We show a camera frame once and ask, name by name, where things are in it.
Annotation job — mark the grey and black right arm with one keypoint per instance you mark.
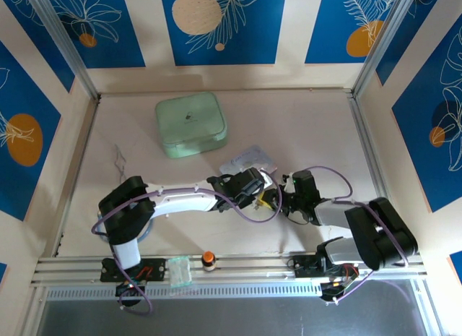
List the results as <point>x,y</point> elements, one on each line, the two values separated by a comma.
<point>379,235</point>

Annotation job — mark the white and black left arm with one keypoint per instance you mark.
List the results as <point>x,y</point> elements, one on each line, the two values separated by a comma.
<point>180,202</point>

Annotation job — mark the clear plastic bag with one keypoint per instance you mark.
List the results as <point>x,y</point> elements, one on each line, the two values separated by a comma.
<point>249,157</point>

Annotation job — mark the orange-capped small bottle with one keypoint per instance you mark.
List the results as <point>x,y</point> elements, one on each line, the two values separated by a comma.
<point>208,259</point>

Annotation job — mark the mint green square case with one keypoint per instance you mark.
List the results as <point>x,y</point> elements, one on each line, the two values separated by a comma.
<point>187,119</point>

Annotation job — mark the clear plastic packet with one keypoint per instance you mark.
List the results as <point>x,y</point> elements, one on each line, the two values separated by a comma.
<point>179,271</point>

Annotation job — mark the grey metal sheet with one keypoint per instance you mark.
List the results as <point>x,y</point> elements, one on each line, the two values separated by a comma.
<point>234,319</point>

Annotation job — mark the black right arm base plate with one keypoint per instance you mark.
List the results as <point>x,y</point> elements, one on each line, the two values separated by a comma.
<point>303,265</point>

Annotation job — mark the aluminium frame rail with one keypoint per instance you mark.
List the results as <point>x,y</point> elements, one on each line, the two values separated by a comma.
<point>223,92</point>
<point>249,269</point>
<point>76,177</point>
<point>382,177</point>

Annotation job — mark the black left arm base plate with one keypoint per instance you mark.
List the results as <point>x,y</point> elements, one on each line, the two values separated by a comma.
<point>155,269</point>

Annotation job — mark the aluminium frame post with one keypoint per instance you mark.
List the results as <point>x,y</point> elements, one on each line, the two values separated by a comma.
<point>382,43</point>
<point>65,43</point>

